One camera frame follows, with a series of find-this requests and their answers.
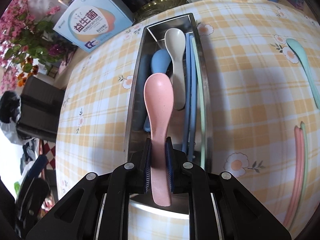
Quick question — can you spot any pink spoon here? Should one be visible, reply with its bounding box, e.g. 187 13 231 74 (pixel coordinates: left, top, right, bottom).
143 73 175 207

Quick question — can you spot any pink blossom arrangement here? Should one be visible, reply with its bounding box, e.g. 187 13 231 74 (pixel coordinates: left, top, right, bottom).
0 0 77 92

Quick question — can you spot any blue spoon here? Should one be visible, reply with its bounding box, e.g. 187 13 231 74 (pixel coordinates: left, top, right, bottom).
143 49 173 132

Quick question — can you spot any white jacket black lining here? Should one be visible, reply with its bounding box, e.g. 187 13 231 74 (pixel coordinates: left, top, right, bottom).
0 90 28 146

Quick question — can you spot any yellow plaid floral tablecloth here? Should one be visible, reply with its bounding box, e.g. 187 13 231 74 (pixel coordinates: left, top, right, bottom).
56 0 320 240

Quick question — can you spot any light blue box orange print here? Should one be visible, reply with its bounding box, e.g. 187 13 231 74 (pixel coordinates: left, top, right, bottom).
53 0 133 53

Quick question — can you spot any black chair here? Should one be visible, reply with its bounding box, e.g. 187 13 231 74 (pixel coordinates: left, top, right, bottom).
16 76 66 142

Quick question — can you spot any green chopstick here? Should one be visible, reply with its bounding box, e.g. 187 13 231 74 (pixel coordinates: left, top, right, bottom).
296 121 308 205
193 37 207 167

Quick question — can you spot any gold embossed tray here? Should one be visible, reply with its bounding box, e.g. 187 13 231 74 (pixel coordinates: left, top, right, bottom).
134 0 188 18

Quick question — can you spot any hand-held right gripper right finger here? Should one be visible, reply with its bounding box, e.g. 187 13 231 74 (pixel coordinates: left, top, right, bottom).
165 136 292 240

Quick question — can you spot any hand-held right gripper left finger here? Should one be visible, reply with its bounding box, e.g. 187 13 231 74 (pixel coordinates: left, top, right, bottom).
26 140 153 240

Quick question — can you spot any steel utensil tray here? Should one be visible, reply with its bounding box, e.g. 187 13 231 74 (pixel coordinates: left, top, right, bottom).
124 12 213 215

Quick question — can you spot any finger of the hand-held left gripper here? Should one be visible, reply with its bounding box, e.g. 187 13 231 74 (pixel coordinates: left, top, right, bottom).
23 154 49 183

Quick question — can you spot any green spoon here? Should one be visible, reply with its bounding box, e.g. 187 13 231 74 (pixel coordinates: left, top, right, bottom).
285 38 320 109

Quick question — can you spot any blue chopstick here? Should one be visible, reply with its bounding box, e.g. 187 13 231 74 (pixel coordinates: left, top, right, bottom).
182 33 192 157

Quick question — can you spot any beige spoon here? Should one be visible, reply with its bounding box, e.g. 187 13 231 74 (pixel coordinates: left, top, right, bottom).
164 28 187 110

